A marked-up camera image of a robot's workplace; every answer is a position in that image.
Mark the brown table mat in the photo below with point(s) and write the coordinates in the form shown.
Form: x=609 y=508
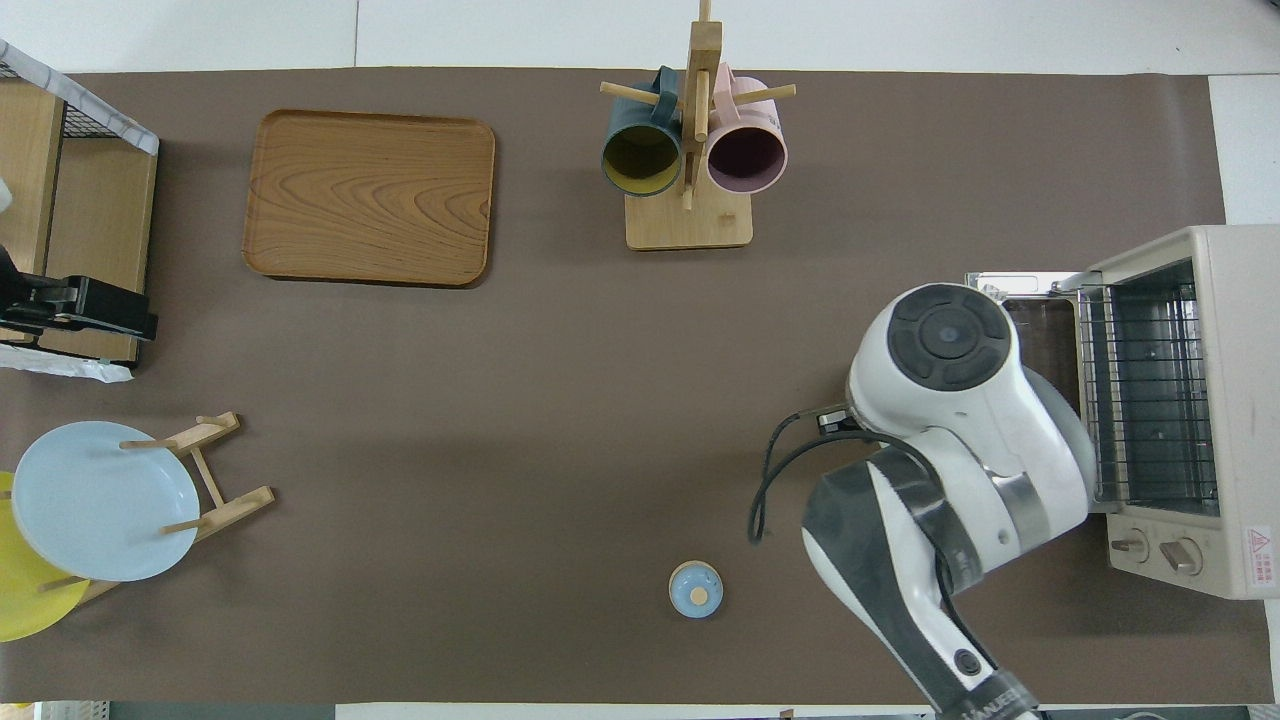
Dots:
x=500 y=450

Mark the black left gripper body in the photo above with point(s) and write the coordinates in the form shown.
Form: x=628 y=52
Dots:
x=40 y=300

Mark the glass oven door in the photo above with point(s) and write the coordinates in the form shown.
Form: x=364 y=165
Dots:
x=1040 y=284

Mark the dark teal mug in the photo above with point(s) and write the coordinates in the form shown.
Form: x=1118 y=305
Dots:
x=640 y=160

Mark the wooden serving tray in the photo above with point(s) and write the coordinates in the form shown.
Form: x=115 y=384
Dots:
x=370 y=200

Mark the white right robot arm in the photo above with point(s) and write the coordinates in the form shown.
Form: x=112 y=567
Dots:
x=950 y=440

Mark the wooden mug rack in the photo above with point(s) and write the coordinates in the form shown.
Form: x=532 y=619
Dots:
x=690 y=225

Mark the cream toaster oven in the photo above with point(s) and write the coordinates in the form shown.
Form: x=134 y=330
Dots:
x=1250 y=400

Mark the wooden plate rack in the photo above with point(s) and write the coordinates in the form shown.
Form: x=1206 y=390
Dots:
x=225 y=510

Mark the yellow plate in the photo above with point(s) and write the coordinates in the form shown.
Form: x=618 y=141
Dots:
x=25 y=600

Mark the pink mug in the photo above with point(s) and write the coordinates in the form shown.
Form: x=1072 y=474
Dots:
x=748 y=160

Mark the light blue plate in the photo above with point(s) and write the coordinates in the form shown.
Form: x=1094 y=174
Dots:
x=100 y=500

